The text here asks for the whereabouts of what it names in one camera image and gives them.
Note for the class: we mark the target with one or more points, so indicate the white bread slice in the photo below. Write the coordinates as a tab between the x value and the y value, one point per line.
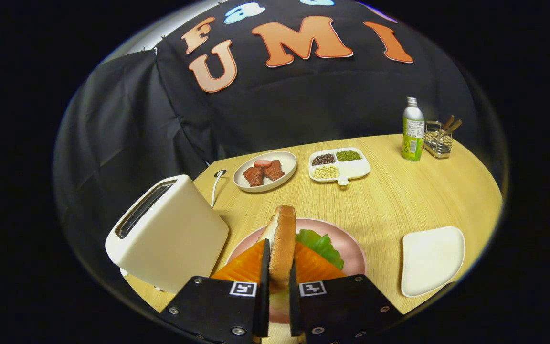
282	248

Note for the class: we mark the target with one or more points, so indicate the white toaster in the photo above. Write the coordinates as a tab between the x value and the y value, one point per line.
174	234

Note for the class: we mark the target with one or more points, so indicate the pink round plate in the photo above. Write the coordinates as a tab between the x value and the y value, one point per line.
346	243

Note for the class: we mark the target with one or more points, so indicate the pink sausage slice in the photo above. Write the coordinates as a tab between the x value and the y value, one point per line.
263	163

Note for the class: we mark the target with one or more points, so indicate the white divided dish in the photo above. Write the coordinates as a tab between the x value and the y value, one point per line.
356	168

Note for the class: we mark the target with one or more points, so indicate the pile of dark beans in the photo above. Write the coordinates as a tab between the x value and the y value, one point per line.
323	159

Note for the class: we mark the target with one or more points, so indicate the pile of yellow beans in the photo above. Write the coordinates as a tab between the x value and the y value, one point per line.
325	172

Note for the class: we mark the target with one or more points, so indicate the white square plate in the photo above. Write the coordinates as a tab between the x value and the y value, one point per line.
430	260

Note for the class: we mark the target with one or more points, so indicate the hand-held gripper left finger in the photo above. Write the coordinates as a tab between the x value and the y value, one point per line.
265	286

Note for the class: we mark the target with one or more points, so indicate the red-brown meat piece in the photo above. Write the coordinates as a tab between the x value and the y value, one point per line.
274	170
254	176

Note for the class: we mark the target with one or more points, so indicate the beige round plate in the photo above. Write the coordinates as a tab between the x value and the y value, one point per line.
287	162

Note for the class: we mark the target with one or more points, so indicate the pile of green beans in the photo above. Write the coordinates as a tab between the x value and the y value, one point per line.
348	155

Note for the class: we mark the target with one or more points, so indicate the green lettuce leaf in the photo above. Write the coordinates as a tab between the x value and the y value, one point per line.
322	246

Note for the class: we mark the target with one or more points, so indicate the silver bottle with green label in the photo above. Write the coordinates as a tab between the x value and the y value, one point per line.
413	138

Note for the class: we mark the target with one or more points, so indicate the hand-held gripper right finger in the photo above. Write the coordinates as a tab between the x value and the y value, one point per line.
293	296

